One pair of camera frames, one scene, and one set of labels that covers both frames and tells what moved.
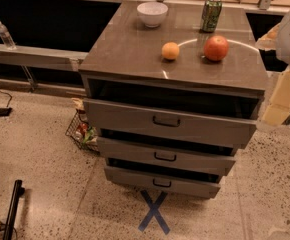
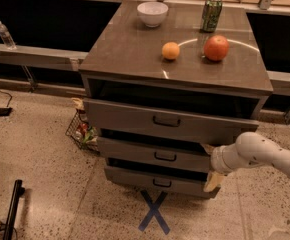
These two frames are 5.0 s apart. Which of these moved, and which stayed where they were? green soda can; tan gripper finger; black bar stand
Moved: tan gripper finger
Stayed: black bar stand; green soda can
